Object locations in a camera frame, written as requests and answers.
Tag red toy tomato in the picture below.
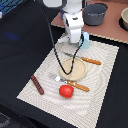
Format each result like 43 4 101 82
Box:
59 85 74 98

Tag small toy milk carton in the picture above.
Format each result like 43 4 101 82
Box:
81 31 89 49

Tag brown toy sausage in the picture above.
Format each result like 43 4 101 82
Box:
31 75 44 95

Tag white toy fish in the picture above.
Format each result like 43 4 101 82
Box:
58 37 68 43

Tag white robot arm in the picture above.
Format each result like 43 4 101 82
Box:
43 0 84 43

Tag round wooden plate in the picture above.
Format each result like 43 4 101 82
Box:
59 58 87 81

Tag beige woven placemat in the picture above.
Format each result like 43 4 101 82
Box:
17 41 118 128

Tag large grey pot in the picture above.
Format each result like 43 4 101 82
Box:
83 0 107 26

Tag beige bowl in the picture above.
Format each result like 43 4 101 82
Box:
121 7 128 30

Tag blue basket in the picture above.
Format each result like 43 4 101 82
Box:
0 0 26 15

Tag wooden handled fork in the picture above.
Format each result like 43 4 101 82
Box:
48 73 90 92

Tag wooden handled knife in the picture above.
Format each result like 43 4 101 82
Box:
63 52 102 65

